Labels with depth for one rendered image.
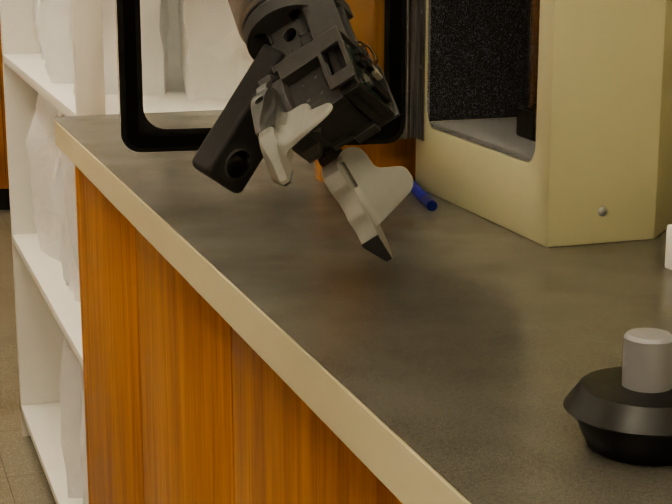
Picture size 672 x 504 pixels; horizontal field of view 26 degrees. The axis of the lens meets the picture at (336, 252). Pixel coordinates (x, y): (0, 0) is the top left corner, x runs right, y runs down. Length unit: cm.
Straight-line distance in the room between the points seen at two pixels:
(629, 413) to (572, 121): 55
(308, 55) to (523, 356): 29
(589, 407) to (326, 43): 41
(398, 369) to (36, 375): 265
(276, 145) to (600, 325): 27
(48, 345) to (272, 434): 236
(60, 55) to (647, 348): 208
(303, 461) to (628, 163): 42
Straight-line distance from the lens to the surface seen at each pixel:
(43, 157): 318
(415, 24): 158
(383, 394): 92
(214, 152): 114
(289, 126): 106
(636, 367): 82
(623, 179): 135
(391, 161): 165
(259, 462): 128
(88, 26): 234
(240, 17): 118
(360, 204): 114
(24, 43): 342
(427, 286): 118
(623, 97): 133
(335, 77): 109
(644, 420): 80
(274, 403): 121
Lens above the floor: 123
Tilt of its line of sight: 13 degrees down
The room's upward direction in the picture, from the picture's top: straight up
